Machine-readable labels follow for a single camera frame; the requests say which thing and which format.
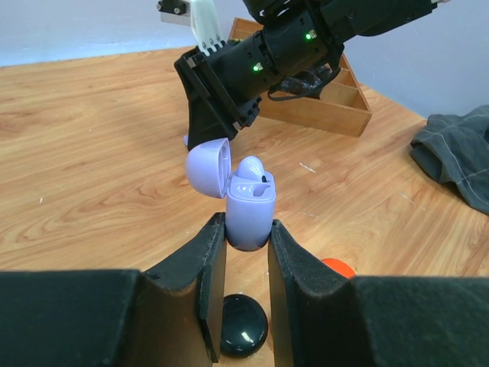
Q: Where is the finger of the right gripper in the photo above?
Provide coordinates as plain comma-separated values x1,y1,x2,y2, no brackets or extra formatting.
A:
186,91,238,151

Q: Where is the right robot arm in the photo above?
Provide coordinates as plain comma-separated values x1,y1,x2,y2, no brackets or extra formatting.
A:
174,0,438,149

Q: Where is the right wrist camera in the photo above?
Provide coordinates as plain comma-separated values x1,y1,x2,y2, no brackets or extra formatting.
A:
157,0,226,56

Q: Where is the orange earbud case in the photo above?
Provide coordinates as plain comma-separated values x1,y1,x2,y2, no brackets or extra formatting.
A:
322,258,356,278

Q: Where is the grey checked cloth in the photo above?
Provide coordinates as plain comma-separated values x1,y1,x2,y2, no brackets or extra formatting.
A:
410,105,488,214

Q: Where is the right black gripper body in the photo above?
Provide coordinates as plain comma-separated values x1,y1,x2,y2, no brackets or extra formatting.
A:
174,29,264,132

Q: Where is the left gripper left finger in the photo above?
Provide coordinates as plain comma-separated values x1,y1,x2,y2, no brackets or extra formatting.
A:
1,213,226,366

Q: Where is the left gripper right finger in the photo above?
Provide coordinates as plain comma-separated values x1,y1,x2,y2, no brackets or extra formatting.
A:
267,220,488,366

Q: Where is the wooden divided tray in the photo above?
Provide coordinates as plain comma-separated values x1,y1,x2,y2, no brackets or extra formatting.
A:
227,17,374,138

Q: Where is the black earbud case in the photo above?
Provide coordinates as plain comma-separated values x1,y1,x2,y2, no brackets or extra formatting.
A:
220,294,268,359

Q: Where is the purple earbud case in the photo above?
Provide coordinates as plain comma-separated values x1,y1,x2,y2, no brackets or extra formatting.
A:
186,138,277,252

